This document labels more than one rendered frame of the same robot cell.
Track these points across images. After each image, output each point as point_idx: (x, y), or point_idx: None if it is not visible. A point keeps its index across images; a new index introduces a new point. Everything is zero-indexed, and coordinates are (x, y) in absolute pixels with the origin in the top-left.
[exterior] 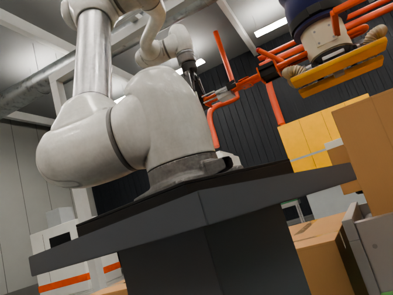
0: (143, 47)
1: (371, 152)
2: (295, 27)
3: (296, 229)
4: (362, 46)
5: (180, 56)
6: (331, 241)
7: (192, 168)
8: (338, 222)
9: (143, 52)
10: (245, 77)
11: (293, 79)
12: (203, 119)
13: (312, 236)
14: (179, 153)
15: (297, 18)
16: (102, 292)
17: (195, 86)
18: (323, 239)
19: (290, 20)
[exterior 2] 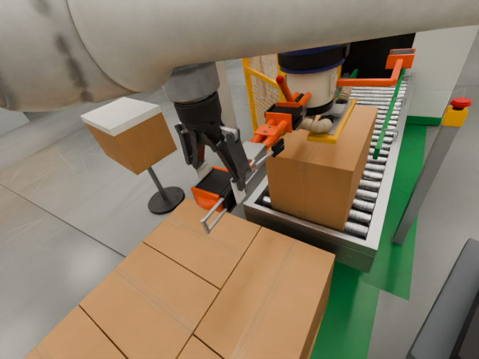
0: (256, 50)
1: (351, 191)
2: (324, 64)
3: (197, 243)
4: (349, 105)
5: (205, 74)
6: (334, 256)
7: None
8: (247, 224)
9: (169, 54)
10: (279, 129)
11: (336, 140)
12: None
13: (284, 254)
14: None
15: (333, 54)
16: None
17: (197, 150)
18: (317, 256)
19: (317, 48)
